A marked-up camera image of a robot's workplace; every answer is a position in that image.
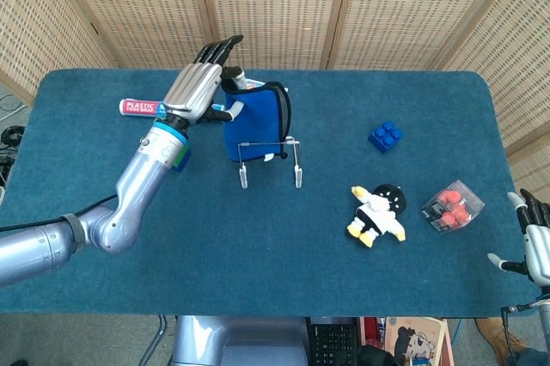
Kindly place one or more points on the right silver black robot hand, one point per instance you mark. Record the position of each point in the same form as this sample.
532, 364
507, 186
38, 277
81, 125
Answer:
539, 250

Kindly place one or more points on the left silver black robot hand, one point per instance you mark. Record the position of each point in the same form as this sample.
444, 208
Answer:
193, 91

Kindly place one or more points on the grey and blue cloth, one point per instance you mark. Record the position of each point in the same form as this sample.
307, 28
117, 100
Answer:
253, 121

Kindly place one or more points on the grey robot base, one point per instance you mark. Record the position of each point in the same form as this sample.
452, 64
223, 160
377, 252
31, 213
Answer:
240, 340

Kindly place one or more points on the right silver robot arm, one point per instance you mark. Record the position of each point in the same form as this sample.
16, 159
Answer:
545, 327

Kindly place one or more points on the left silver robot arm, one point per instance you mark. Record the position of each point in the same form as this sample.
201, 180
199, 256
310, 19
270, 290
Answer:
137, 177

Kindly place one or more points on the plastic food wrap box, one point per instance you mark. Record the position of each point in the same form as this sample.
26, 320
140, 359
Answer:
137, 107

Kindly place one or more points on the palace picture postcard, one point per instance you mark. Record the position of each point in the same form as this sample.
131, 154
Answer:
257, 83

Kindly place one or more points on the small dark blue toy brick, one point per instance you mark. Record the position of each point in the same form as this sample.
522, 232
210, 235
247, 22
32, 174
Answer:
182, 166

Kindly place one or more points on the brown shoe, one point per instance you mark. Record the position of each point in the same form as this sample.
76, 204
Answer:
494, 331

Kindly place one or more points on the clear box with red parts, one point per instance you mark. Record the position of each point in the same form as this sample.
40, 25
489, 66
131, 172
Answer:
451, 207

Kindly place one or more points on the woven bamboo folding screen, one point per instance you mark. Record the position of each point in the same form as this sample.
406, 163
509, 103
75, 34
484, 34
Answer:
275, 9

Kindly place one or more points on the cartoon print box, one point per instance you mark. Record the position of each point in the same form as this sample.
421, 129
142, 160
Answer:
412, 336

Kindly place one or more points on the black white plush doll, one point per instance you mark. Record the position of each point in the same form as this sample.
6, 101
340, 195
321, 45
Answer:
378, 211

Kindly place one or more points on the large blue toy brick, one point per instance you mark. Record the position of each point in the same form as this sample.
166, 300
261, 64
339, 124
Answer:
384, 136

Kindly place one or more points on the teal table mat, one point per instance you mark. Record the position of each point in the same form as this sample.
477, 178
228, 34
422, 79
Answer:
301, 254

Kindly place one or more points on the black rounded object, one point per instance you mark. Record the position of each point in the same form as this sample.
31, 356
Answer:
374, 357

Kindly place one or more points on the black keyboard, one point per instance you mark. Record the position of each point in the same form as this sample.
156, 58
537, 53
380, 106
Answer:
333, 342

